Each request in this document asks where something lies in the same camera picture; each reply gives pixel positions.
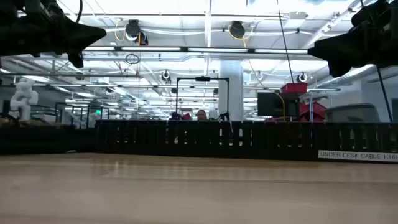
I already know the yellow hanging cable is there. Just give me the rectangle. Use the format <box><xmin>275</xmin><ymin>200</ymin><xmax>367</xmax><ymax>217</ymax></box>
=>
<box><xmin>273</xmin><ymin>91</ymin><xmax>286</xmax><ymax>121</ymax></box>

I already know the white pillar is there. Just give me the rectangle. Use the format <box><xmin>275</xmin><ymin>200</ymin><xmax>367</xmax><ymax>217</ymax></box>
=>
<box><xmin>218</xmin><ymin>60</ymin><xmax>244</xmax><ymax>122</ymax></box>

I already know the stack of red bins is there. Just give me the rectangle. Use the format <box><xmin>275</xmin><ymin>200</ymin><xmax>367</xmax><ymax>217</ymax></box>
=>
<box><xmin>298</xmin><ymin>101</ymin><xmax>328</xmax><ymax>123</ymax></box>

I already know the long ceiling light bar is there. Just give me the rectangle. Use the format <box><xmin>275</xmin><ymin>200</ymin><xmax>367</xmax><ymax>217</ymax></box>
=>
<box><xmin>83</xmin><ymin>45</ymin><xmax>309</xmax><ymax>55</ymax></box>

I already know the black ceiling cable reel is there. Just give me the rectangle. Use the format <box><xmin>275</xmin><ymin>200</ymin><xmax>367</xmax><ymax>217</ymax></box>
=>
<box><xmin>125</xmin><ymin>19</ymin><xmax>149</xmax><ymax>47</ymax></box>
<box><xmin>229</xmin><ymin>20</ymin><xmax>246</xmax><ymax>39</ymax></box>

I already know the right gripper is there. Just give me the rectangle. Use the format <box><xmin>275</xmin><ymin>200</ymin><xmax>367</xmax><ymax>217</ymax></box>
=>
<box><xmin>307</xmin><ymin>0</ymin><xmax>398</xmax><ymax>78</ymax></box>

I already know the black monitor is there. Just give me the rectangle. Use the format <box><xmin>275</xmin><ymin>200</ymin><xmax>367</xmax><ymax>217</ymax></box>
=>
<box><xmin>257</xmin><ymin>91</ymin><xmax>301</xmax><ymax>118</ymax></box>

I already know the red storage bin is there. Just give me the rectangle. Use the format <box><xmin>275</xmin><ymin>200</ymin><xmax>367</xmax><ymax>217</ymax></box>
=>
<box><xmin>280</xmin><ymin>82</ymin><xmax>308</xmax><ymax>95</ymax></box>

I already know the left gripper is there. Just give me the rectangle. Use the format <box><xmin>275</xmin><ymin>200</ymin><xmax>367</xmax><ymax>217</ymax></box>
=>
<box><xmin>0</xmin><ymin>0</ymin><xmax>107</xmax><ymax>68</ymax></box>

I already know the black slotted cable raceway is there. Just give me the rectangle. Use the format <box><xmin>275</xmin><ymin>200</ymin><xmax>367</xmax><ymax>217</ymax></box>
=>
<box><xmin>95</xmin><ymin>119</ymin><xmax>398</xmax><ymax>162</ymax></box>

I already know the white robot figure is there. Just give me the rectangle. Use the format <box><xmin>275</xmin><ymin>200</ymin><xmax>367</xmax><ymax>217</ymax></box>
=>
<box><xmin>9</xmin><ymin>77</ymin><xmax>39</xmax><ymax>121</ymax></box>

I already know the black camera stand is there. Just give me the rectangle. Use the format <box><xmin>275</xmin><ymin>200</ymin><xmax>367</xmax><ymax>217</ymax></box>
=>
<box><xmin>175</xmin><ymin>75</ymin><xmax>230</xmax><ymax>121</ymax></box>

